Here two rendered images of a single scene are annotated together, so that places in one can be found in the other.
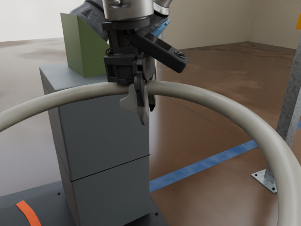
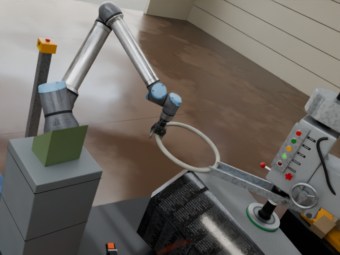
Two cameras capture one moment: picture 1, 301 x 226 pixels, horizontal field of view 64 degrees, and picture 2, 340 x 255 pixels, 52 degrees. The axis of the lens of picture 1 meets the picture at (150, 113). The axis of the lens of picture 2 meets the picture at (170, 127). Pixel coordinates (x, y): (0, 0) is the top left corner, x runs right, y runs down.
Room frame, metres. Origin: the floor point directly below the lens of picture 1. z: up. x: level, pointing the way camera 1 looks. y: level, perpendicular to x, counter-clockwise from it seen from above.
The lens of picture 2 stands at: (1.14, 1.95, 2.14)
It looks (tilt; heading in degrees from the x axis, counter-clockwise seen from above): 28 degrees down; 249
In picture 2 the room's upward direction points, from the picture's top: 22 degrees clockwise
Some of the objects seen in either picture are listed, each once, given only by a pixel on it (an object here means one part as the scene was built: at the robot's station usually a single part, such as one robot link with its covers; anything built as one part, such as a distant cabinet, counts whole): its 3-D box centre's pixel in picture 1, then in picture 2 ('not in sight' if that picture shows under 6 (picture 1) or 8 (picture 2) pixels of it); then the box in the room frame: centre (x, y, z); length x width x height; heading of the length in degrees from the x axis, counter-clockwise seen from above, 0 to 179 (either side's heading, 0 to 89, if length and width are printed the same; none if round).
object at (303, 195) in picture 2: not in sight; (305, 193); (-0.18, 0.71, 1.21); 0.15 x 0.10 x 0.15; 133
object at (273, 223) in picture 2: not in sight; (263, 215); (-0.19, 0.54, 0.86); 0.21 x 0.21 x 0.01
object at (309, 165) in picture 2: not in sight; (315, 164); (-0.24, 0.60, 1.33); 0.36 x 0.22 x 0.45; 133
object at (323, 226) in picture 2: not in sight; (323, 226); (-0.71, 0.51, 0.81); 0.20 x 0.10 x 0.05; 32
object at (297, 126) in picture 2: not in sight; (290, 147); (-0.06, 0.57, 1.38); 0.08 x 0.03 x 0.28; 133
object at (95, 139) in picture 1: (99, 146); (44, 207); (1.09, 0.28, 0.43); 0.50 x 0.50 x 0.85; 30
